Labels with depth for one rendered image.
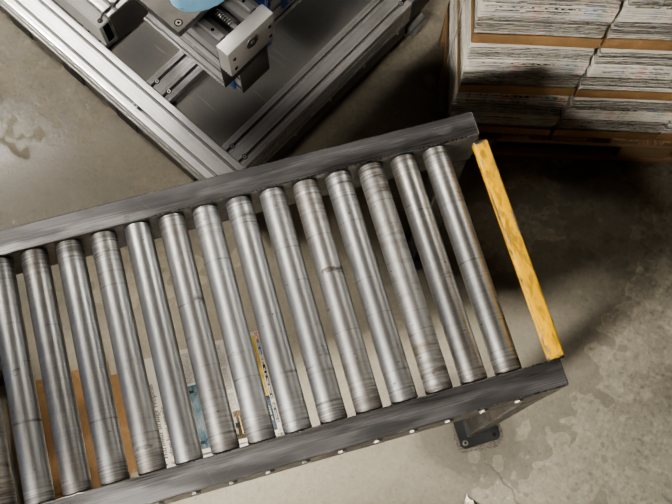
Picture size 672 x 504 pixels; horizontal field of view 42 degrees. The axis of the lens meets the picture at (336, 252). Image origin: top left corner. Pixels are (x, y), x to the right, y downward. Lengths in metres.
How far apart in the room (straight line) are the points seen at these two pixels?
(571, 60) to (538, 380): 0.84
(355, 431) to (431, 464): 0.83
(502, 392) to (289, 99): 1.11
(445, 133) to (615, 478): 1.13
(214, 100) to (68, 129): 0.50
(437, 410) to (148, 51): 1.38
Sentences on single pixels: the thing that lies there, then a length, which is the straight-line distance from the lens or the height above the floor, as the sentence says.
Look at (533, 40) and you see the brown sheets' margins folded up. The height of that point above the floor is 0.63.
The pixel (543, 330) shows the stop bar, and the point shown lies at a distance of 1.58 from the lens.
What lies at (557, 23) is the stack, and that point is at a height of 0.70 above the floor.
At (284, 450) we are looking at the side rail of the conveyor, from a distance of 1.53.
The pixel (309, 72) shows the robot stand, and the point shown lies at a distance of 2.41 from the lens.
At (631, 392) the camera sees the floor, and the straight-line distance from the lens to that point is 2.48.
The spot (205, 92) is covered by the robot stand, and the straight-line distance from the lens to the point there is 2.41.
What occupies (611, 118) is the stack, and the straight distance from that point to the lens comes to 2.42.
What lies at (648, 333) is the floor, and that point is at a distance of 2.53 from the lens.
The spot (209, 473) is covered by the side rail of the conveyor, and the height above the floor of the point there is 0.80.
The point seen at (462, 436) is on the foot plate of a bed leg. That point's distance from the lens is 2.36.
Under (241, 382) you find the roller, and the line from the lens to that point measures 1.55.
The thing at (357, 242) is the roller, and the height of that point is 0.80.
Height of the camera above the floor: 2.32
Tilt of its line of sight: 73 degrees down
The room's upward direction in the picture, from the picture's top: 2 degrees clockwise
